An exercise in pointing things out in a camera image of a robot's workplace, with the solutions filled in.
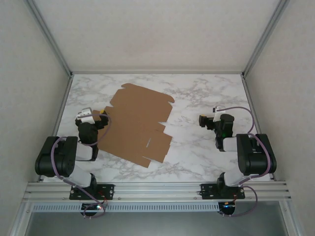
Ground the thin aluminium back rail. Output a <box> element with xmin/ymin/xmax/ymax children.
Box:
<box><xmin>71</xmin><ymin>70</ymin><xmax>244</xmax><ymax>75</ymax></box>

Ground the aluminium corner post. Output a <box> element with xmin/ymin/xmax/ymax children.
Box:
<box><xmin>241</xmin><ymin>0</ymin><xmax>291</xmax><ymax>79</ymax></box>
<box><xmin>24</xmin><ymin>0</ymin><xmax>74</xmax><ymax>79</ymax></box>

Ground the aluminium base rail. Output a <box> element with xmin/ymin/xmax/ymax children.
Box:
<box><xmin>24</xmin><ymin>181</ymin><xmax>292</xmax><ymax>204</ymax></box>

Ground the aluminium left side rail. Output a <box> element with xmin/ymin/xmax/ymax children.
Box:
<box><xmin>36</xmin><ymin>75</ymin><xmax>74</xmax><ymax>183</ymax></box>

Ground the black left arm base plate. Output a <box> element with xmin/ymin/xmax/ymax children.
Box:
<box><xmin>69</xmin><ymin>183</ymin><xmax>116</xmax><ymax>200</ymax></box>

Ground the aluminium right corner post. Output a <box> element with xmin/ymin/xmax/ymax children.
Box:
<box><xmin>241</xmin><ymin>0</ymin><xmax>291</xmax><ymax>79</ymax></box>

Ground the aluminium frame leg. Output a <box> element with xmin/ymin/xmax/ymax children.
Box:
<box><xmin>8</xmin><ymin>201</ymin><xmax>34</xmax><ymax>236</ymax></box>
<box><xmin>279</xmin><ymin>200</ymin><xmax>305</xmax><ymax>236</ymax></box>

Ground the brown cardboard box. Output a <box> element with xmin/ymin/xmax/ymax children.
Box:
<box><xmin>97</xmin><ymin>83</ymin><xmax>175</xmax><ymax>169</ymax></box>

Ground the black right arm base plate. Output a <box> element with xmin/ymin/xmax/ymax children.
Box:
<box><xmin>200</xmin><ymin>183</ymin><xmax>246</xmax><ymax>200</ymax></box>

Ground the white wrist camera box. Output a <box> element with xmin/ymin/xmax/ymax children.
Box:
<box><xmin>75</xmin><ymin>107</ymin><xmax>96</xmax><ymax>124</ymax></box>
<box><xmin>213</xmin><ymin>105</ymin><xmax>223</xmax><ymax>123</ymax></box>

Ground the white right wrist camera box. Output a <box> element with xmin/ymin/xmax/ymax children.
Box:
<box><xmin>213</xmin><ymin>105</ymin><xmax>223</xmax><ymax>123</ymax></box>

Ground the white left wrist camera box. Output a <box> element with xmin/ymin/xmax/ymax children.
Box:
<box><xmin>75</xmin><ymin>107</ymin><xmax>96</xmax><ymax>124</ymax></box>

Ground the aluminium left corner post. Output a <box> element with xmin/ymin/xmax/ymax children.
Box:
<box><xmin>24</xmin><ymin>0</ymin><xmax>74</xmax><ymax>79</ymax></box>

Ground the grey slotted cable duct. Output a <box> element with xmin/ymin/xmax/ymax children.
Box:
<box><xmin>31</xmin><ymin>203</ymin><xmax>220</xmax><ymax>212</ymax></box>

